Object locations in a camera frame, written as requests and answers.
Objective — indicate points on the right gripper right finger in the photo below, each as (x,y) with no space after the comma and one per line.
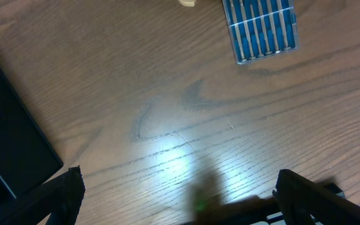
(301,200)

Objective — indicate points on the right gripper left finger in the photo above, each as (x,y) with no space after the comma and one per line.
(59,198)

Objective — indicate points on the blue precision screwdriver set case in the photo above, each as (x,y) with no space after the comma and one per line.
(261,28)

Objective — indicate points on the orange scraper wooden handle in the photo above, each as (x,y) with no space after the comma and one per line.
(187,3)

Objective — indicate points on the black open gift box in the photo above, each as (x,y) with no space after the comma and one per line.
(27,158)

